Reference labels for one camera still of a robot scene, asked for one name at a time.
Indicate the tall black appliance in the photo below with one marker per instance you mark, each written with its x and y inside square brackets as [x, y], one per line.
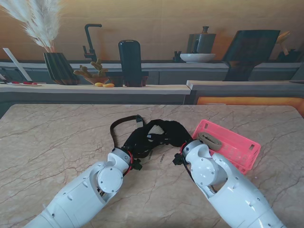
[130, 59]

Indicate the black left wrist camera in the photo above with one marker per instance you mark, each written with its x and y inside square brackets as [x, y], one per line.
[137, 165]

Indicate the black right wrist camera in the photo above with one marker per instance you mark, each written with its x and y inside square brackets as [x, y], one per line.
[178, 159]

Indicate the white slanted board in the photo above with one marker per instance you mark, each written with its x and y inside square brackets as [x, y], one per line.
[16, 63]

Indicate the plate with red chillies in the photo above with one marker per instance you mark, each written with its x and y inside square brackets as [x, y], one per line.
[28, 83]

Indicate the dark ribbed vase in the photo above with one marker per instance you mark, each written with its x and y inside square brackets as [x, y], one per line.
[59, 69]

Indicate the dark woven belt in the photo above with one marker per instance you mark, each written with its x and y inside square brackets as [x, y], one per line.
[114, 126]

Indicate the white pampas grass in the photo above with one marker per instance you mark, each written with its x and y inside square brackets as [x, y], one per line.
[45, 26]

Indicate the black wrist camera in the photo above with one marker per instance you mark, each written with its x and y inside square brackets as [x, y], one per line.
[137, 165]
[178, 159]

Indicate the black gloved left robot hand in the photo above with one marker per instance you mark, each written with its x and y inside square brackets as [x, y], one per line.
[137, 142]

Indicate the white speckled bowl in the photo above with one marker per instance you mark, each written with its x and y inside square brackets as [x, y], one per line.
[197, 57]

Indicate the pink plastic storage basket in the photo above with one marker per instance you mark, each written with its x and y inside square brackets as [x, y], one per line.
[247, 152]

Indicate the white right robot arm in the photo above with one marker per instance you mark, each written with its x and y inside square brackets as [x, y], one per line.
[232, 197]

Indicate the yellow wooden utensil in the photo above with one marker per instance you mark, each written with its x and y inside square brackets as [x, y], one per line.
[282, 38]

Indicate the dark utensil holder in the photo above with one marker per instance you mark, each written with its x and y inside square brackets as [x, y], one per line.
[292, 56]

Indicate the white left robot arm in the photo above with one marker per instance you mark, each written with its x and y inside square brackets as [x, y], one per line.
[78, 204]

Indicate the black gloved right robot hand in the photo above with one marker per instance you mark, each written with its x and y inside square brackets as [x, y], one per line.
[177, 135]

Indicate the black kitchen faucet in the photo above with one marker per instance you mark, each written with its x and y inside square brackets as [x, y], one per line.
[91, 45]

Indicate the small black ornament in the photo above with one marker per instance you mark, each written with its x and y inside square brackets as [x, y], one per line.
[177, 58]

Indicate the yellow lemon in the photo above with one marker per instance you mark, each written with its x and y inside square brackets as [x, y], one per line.
[98, 84]
[108, 85]

